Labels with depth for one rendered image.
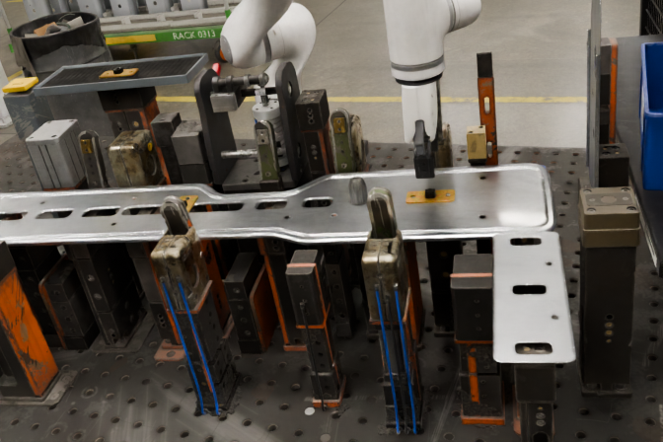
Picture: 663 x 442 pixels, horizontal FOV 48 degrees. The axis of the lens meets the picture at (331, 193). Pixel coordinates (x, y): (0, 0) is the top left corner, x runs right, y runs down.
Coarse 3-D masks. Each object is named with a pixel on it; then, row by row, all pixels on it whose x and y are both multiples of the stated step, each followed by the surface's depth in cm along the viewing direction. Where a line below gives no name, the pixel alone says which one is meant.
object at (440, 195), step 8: (408, 192) 131; (416, 192) 131; (424, 192) 130; (432, 192) 128; (440, 192) 129; (448, 192) 129; (408, 200) 129; (416, 200) 128; (424, 200) 128; (432, 200) 128; (440, 200) 127; (448, 200) 127
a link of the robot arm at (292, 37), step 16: (288, 16) 176; (304, 16) 177; (272, 32) 174; (288, 32) 175; (304, 32) 177; (272, 48) 175; (288, 48) 178; (304, 48) 179; (272, 64) 187; (304, 64) 181; (272, 80) 183; (256, 96) 185; (272, 96) 182
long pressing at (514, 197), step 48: (48, 192) 155; (96, 192) 152; (144, 192) 148; (192, 192) 145; (288, 192) 138; (336, 192) 136; (480, 192) 128; (528, 192) 125; (48, 240) 138; (96, 240) 136; (144, 240) 134; (288, 240) 126; (336, 240) 123; (432, 240) 119
